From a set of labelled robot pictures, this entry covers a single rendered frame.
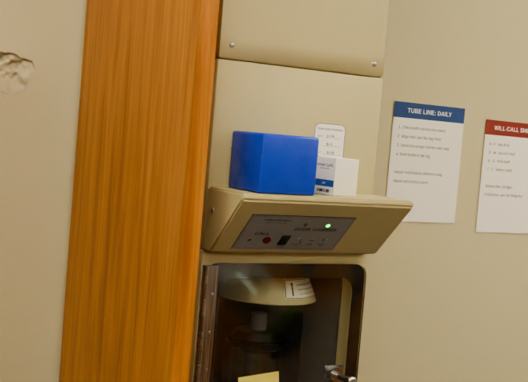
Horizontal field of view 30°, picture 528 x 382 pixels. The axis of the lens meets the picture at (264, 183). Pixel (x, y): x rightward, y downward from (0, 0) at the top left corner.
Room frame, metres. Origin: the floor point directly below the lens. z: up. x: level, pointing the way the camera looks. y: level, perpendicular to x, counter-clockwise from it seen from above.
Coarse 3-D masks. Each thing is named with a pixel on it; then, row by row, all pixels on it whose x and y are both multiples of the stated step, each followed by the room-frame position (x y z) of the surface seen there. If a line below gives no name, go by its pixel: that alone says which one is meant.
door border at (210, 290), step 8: (208, 272) 1.53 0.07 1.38; (216, 272) 1.54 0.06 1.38; (208, 280) 1.53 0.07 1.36; (216, 280) 1.54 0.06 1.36; (208, 288) 1.54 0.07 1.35; (216, 288) 1.54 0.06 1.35; (208, 296) 1.54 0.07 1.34; (216, 296) 1.54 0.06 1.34; (208, 304) 1.54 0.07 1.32; (208, 312) 1.54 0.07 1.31; (200, 320) 1.53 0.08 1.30; (208, 320) 1.54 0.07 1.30; (200, 328) 1.53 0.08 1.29; (208, 328) 1.54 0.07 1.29; (208, 336) 1.54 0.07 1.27; (208, 344) 1.54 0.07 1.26; (200, 352) 1.53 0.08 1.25; (208, 352) 1.54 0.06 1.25; (200, 360) 1.53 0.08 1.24; (208, 360) 1.54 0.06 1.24; (200, 368) 1.53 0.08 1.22; (208, 368) 1.54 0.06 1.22; (200, 376) 1.53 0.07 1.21; (208, 376) 1.54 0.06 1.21
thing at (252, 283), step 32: (224, 288) 1.55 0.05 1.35; (256, 288) 1.58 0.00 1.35; (288, 288) 1.61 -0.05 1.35; (320, 288) 1.64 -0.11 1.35; (352, 288) 1.67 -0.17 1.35; (224, 320) 1.55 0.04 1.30; (256, 320) 1.58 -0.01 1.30; (288, 320) 1.61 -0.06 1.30; (320, 320) 1.64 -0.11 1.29; (352, 320) 1.68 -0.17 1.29; (224, 352) 1.55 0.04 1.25; (256, 352) 1.58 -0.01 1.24; (288, 352) 1.61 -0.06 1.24; (320, 352) 1.65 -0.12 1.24; (352, 352) 1.68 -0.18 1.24
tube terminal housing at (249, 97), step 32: (224, 64) 1.55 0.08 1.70; (256, 64) 1.58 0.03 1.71; (224, 96) 1.55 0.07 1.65; (256, 96) 1.58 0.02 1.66; (288, 96) 1.61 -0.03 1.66; (320, 96) 1.64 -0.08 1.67; (352, 96) 1.67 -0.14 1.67; (224, 128) 1.55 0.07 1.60; (256, 128) 1.58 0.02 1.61; (288, 128) 1.61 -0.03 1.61; (352, 128) 1.67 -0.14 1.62; (224, 160) 1.55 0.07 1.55; (224, 256) 1.56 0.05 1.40; (256, 256) 1.59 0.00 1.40; (288, 256) 1.62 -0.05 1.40; (320, 256) 1.65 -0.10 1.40; (352, 256) 1.69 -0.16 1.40; (192, 352) 1.54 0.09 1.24
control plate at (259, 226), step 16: (256, 224) 1.50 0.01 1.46; (272, 224) 1.51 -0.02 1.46; (288, 224) 1.53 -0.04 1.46; (320, 224) 1.55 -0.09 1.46; (336, 224) 1.57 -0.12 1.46; (240, 240) 1.52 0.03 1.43; (256, 240) 1.53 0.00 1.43; (272, 240) 1.55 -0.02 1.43; (288, 240) 1.56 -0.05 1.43; (304, 240) 1.57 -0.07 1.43; (320, 240) 1.59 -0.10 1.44; (336, 240) 1.60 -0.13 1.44
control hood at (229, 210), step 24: (216, 192) 1.51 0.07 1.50; (240, 192) 1.46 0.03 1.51; (216, 216) 1.51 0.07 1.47; (240, 216) 1.47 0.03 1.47; (336, 216) 1.55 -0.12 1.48; (360, 216) 1.57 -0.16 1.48; (384, 216) 1.59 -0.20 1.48; (216, 240) 1.51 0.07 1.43; (360, 240) 1.63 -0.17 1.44; (384, 240) 1.65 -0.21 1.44
